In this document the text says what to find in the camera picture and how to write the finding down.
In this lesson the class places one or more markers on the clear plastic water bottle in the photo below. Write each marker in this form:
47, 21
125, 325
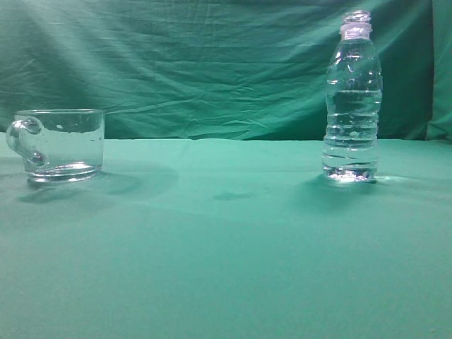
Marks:
354, 91

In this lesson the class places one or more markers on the green table cloth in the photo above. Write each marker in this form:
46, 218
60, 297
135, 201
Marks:
229, 239

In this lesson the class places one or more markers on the green backdrop cloth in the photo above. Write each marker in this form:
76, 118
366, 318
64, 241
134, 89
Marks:
242, 70

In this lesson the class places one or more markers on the clear glass mug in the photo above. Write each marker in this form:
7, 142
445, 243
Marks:
58, 145

